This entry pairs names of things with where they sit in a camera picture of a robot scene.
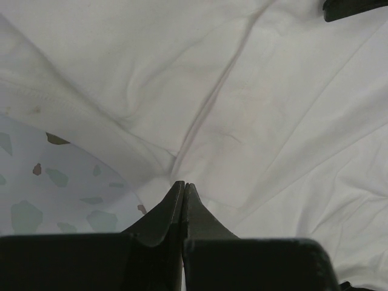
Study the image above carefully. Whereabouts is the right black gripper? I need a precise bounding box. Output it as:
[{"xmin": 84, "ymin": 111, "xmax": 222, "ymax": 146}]
[{"xmin": 323, "ymin": 0, "xmax": 387, "ymax": 22}]

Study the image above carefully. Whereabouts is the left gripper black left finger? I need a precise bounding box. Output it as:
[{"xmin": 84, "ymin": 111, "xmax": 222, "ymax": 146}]
[{"xmin": 1, "ymin": 181, "xmax": 185, "ymax": 290}]

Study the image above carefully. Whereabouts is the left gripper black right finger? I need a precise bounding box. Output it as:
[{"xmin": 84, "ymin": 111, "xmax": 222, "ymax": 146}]
[{"xmin": 182, "ymin": 184, "xmax": 340, "ymax": 290}]

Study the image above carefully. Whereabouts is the white t shirt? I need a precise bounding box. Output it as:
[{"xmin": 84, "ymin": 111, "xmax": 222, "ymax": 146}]
[{"xmin": 1, "ymin": 1, "xmax": 387, "ymax": 290}]

